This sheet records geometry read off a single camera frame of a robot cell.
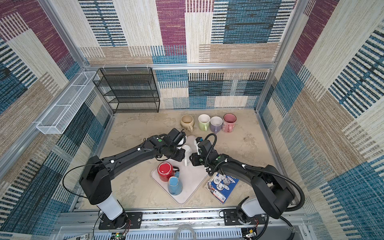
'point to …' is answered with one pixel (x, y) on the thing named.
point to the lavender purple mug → (216, 124)
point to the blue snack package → (221, 187)
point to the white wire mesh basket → (56, 119)
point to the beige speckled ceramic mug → (187, 121)
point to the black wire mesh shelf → (128, 90)
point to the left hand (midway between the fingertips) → (184, 154)
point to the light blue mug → (174, 186)
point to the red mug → (165, 170)
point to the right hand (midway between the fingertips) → (192, 159)
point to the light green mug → (204, 121)
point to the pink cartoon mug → (229, 122)
